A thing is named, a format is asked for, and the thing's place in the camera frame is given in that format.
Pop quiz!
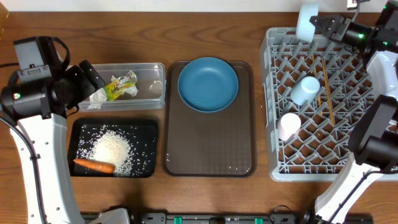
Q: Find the orange carrot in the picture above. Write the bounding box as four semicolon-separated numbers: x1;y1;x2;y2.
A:
73;159;116;174

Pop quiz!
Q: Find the grey dishwasher rack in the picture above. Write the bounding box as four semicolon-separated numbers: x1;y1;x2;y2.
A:
260;27;374;182

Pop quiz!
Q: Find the pile of rice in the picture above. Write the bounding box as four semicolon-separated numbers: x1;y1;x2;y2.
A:
76;124;155;177

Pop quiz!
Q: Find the clear plastic waste bin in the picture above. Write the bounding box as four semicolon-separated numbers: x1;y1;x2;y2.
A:
79;63;166;112

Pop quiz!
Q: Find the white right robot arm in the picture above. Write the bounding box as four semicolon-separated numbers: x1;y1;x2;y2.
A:
303;1;397;223

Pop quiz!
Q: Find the black waste tray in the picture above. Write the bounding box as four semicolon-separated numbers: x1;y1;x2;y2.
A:
67;119;159;179

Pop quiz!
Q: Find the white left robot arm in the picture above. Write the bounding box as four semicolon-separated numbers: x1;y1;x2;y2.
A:
1;36;131;223

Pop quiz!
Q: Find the dark blue plate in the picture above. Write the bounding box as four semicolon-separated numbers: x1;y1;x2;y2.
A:
177;57;239;113

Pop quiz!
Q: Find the light blue bowl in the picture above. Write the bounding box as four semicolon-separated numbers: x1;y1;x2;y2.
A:
295;2;319;43

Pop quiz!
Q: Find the brown serving tray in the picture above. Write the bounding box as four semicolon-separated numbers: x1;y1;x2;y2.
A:
162;61;256;177

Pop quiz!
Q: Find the yellow green snack wrapper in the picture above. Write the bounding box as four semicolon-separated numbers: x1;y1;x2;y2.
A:
104;70;138;101

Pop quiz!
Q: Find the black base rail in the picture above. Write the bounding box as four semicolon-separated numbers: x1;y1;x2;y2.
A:
130;213;303;224

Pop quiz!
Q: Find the white tissue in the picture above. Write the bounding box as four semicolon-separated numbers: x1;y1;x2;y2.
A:
86;70;139;110

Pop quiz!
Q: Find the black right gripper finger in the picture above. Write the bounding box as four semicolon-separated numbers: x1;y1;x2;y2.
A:
310;15;340;28
315;24;339;39

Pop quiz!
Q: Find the pink cup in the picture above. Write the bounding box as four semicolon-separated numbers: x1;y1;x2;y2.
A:
277;113;301;141

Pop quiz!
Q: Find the light blue cup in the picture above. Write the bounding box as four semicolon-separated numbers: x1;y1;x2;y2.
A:
290;77;320;106

